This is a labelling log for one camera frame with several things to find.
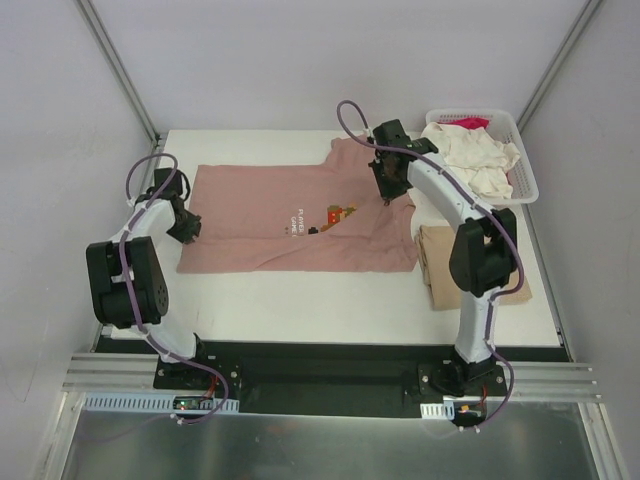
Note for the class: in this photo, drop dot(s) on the white cable duct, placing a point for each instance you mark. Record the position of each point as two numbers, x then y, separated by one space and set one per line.
158 404
438 411

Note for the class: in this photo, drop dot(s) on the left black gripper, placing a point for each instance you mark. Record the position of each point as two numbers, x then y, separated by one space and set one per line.
186 227

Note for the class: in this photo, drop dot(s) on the folded beige t shirt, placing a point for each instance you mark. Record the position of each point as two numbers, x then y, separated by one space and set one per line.
434 245

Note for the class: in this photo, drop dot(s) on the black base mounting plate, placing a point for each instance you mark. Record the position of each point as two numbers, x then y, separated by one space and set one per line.
345 380

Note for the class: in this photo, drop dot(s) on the pink printed t shirt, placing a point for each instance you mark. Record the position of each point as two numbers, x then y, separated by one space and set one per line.
327 217

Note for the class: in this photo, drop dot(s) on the cream crumpled t shirt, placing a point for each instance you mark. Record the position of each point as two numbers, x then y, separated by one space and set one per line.
476 158

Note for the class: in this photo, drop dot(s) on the white plastic laundry basket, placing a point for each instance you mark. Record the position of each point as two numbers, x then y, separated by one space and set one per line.
502 127

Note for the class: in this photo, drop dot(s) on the left white cable duct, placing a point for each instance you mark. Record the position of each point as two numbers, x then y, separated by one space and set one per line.
158 404

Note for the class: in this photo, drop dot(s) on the right white cable duct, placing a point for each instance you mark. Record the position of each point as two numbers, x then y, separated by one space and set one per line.
438 411

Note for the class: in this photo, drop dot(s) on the right aluminium frame post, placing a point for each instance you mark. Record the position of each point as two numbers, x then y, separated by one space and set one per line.
586 15

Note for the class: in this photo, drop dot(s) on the aluminium frame post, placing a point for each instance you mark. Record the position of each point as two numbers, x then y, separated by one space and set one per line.
586 15
94 23

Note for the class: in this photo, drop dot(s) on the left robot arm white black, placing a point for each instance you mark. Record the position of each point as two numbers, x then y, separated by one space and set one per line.
127 285

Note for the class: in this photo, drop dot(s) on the magenta t shirt in basket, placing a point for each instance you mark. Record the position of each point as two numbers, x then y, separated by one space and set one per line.
469 123

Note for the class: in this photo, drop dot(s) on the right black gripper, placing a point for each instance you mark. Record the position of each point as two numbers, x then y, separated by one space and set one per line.
384 176

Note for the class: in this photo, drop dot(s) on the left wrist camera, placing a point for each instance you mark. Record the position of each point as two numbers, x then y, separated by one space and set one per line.
171 183

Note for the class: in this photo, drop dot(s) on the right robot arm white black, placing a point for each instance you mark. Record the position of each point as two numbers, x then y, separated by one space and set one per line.
483 256

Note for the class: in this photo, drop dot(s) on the aluminium front rail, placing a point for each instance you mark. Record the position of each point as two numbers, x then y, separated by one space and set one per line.
555 382

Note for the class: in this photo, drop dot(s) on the left aluminium frame post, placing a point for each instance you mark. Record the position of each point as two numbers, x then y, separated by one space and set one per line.
94 23

